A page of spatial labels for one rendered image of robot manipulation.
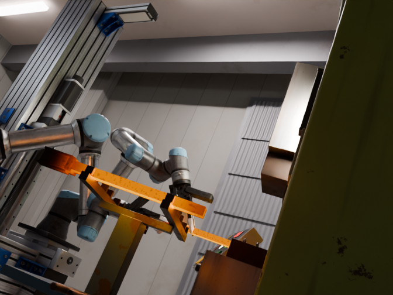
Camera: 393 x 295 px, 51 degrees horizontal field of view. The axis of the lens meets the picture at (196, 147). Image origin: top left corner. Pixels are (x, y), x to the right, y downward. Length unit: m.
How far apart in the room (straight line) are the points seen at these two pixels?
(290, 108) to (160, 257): 3.16
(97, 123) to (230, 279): 0.82
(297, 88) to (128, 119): 4.34
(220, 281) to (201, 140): 3.74
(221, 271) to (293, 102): 0.71
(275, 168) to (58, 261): 1.02
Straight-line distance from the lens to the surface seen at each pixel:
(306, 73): 1.73
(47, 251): 2.01
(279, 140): 1.56
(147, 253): 4.63
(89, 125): 1.70
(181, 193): 1.63
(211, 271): 1.32
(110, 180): 1.00
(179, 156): 1.67
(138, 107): 5.86
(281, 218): 1.07
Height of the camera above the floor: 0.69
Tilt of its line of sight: 22 degrees up
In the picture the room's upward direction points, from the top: 23 degrees clockwise
